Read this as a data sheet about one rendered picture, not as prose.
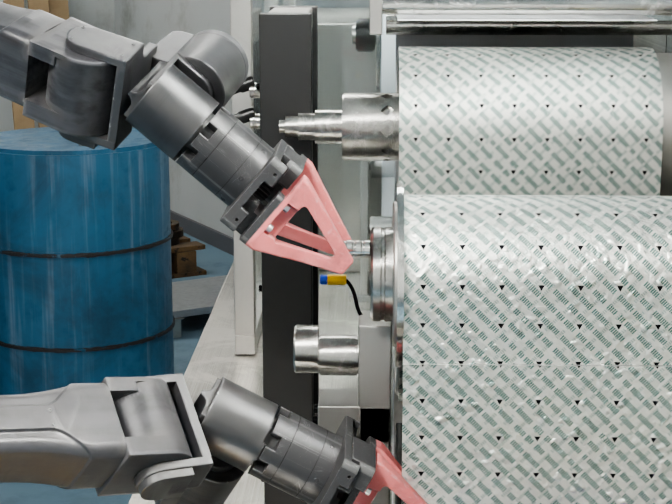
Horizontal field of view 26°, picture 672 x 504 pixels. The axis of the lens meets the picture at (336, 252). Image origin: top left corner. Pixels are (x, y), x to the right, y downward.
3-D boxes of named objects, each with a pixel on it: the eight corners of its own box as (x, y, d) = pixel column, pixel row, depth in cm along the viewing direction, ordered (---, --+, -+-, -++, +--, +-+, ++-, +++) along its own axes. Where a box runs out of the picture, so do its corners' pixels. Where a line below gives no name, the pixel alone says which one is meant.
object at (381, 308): (370, 299, 120) (371, 213, 117) (394, 300, 120) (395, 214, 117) (370, 336, 113) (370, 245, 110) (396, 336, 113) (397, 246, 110)
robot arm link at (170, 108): (104, 122, 112) (142, 73, 108) (140, 85, 117) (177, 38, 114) (174, 180, 112) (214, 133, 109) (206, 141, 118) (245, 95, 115)
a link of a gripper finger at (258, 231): (318, 307, 111) (223, 228, 109) (321, 285, 118) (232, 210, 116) (377, 241, 109) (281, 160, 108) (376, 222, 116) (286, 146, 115)
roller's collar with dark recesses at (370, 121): (343, 155, 142) (343, 89, 140) (404, 155, 142) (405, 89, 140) (341, 165, 135) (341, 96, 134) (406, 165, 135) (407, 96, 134)
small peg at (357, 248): (335, 254, 115) (335, 237, 115) (370, 254, 115) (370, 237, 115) (335, 260, 114) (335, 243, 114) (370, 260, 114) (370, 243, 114)
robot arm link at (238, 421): (193, 411, 107) (218, 357, 111) (164, 459, 112) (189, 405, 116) (276, 453, 108) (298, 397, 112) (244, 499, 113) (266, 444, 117)
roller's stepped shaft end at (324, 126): (280, 140, 140) (280, 107, 139) (342, 141, 140) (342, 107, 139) (278, 145, 137) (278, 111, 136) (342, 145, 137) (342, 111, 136)
